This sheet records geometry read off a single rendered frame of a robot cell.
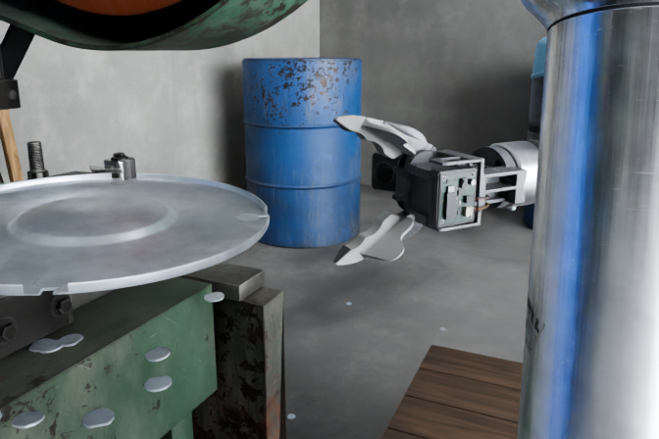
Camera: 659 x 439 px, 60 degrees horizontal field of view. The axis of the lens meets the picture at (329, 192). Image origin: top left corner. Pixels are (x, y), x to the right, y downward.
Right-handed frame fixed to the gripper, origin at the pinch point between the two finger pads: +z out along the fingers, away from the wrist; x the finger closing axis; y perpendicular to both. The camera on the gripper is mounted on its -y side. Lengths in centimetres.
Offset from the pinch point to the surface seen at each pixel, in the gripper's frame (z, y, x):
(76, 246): 24.2, 6.9, -0.2
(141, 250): 19.9, 9.2, 0.1
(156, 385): 19.2, 5.9, 13.3
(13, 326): 29.8, -4.1, 10.1
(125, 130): -5, -201, 19
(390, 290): -89, -126, 78
